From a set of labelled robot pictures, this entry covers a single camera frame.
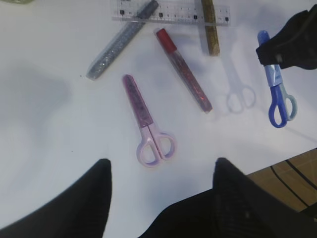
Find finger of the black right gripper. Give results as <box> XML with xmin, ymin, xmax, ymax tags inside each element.
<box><xmin>256</xmin><ymin>4</ymin><xmax>317</xmax><ymax>70</ymax></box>

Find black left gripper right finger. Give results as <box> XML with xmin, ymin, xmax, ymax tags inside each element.
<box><xmin>141</xmin><ymin>158</ymin><xmax>317</xmax><ymax>238</ymax></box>

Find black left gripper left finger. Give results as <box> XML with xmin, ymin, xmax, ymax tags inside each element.
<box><xmin>0</xmin><ymin>159</ymin><xmax>111</xmax><ymax>238</ymax></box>

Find blue capped scissors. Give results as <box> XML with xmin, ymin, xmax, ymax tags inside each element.
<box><xmin>257</xmin><ymin>30</ymin><xmax>297</xmax><ymax>128</ymax></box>

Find gold glitter pen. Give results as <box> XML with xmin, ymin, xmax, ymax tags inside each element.
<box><xmin>201</xmin><ymin>0</ymin><xmax>220</xmax><ymax>57</ymax></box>

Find red glitter pen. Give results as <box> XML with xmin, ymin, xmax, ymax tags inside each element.
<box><xmin>156</xmin><ymin>28</ymin><xmax>212</xmax><ymax>114</ymax></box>

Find clear plastic ruler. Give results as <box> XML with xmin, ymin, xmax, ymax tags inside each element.
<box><xmin>111</xmin><ymin>0</ymin><xmax>231</xmax><ymax>26</ymax></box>

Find silver glitter pen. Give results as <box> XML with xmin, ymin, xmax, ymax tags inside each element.
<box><xmin>86</xmin><ymin>0</ymin><xmax>159</xmax><ymax>80</ymax></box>

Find pink purple capped scissors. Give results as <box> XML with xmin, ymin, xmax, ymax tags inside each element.
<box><xmin>122</xmin><ymin>74</ymin><xmax>176</xmax><ymax>168</ymax></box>

